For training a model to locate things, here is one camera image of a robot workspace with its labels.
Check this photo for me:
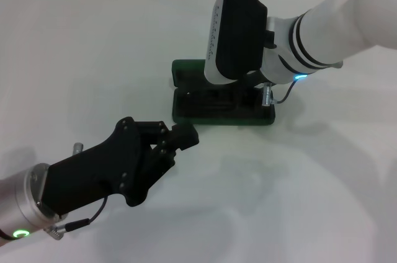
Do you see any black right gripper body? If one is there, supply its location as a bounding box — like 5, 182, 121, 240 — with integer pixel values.
240, 72, 264, 107

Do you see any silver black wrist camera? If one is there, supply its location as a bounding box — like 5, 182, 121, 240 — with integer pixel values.
203, 0, 269, 86

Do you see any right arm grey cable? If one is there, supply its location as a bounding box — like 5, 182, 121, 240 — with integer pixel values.
272, 75, 308, 104

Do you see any green glasses case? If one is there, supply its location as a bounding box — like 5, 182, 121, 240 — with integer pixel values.
171, 59, 276, 127

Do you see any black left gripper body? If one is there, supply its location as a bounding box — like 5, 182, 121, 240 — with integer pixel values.
38, 116, 153, 216

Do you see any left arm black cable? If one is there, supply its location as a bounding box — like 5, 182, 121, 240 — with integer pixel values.
46, 197, 109, 241

